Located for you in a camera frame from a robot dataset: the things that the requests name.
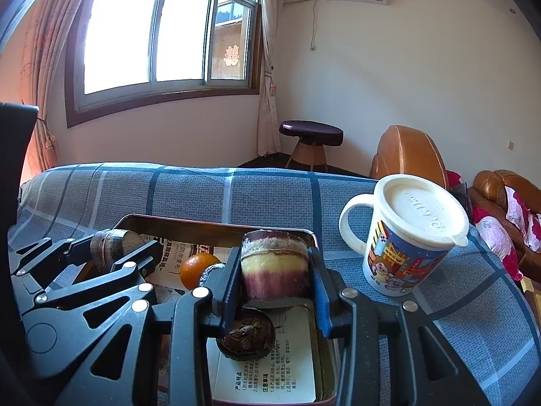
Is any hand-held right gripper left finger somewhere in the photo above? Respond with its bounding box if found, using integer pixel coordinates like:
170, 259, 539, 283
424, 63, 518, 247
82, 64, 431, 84
150, 247, 243, 406

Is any brown leather armchair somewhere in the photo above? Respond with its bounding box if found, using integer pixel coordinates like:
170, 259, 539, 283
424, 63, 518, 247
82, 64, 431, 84
369, 125, 449, 191

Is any printed paper liner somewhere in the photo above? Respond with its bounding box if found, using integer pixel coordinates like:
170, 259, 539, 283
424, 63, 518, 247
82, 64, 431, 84
150, 239, 317, 404

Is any red cloth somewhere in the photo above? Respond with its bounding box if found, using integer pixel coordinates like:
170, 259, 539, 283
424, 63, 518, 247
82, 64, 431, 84
446, 170, 468, 199

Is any curtain tassel tieback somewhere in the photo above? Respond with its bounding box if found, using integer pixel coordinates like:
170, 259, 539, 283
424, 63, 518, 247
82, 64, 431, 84
36, 116, 60, 165

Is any brown leather sofa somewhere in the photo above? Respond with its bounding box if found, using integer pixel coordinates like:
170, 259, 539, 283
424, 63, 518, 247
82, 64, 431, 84
467, 169, 541, 280

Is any brown framed window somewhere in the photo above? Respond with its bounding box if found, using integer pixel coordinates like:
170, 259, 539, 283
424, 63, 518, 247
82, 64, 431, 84
65, 0, 260, 130

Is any pink floral blanket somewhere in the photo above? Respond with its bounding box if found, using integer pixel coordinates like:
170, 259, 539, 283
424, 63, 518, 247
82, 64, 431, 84
505, 186, 541, 258

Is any pink floral cushion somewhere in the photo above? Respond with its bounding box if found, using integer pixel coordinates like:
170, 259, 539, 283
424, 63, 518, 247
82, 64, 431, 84
471, 205, 525, 282

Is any pink tin box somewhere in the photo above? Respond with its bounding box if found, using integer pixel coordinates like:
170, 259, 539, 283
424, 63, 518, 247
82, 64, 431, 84
85, 213, 339, 406

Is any white cartoon mug with lid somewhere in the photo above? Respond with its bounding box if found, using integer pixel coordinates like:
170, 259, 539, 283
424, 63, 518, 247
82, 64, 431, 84
339, 173, 470, 297

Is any dark round stool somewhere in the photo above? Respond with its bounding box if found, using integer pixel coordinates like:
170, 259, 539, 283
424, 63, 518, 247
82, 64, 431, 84
279, 120, 344, 173

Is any plain beige curtain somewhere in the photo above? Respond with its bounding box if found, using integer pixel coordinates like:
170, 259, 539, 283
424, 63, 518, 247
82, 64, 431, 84
257, 0, 282, 157

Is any dark water chestnut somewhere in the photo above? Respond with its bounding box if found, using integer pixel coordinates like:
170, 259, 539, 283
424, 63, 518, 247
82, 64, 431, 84
217, 308, 276, 361

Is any pink patterned curtain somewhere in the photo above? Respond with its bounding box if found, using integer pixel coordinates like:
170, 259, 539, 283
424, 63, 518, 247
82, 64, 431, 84
19, 0, 102, 174

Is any blue plaid cloth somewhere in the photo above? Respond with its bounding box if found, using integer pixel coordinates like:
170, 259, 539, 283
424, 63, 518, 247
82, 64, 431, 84
7, 161, 541, 406

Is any smooth orange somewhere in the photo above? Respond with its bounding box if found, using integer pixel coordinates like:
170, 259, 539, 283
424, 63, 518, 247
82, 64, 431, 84
180, 253, 221, 290

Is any air conditioner cord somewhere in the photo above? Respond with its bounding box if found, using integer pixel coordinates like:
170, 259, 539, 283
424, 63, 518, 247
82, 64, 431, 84
310, 0, 319, 50

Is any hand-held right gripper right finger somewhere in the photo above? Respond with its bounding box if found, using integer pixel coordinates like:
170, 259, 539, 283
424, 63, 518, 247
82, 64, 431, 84
308, 247, 470, 406

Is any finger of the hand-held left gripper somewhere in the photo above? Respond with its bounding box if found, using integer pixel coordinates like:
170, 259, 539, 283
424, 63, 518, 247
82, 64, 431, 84
21, 241, 164, 364
8, 234, 97, 283

